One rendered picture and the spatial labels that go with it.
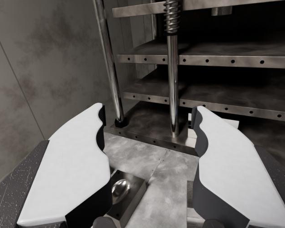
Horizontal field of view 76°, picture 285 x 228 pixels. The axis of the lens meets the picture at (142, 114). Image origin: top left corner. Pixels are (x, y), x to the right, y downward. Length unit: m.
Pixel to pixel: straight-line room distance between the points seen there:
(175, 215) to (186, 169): 0.25
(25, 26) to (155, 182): 2.33
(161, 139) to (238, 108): 0.48
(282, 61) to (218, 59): 0.25
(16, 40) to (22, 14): 0.31
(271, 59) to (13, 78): 2.42
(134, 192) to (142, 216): 0.10
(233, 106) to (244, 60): 0.23
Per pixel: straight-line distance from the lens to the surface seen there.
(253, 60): 0.97
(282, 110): 1.08
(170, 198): 0.87
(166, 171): 0.97
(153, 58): 1.08
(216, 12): 1.22
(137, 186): 0.83
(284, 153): 1.23
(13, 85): 2.59
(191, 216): 0.75
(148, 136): 1.22
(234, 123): 1.09
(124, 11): 1.17
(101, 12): 1.15
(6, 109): 2.58
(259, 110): 1.06
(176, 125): 1.15
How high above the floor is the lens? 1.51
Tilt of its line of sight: 29 degrees down
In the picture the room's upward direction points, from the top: 7 degrees counter-clockwise
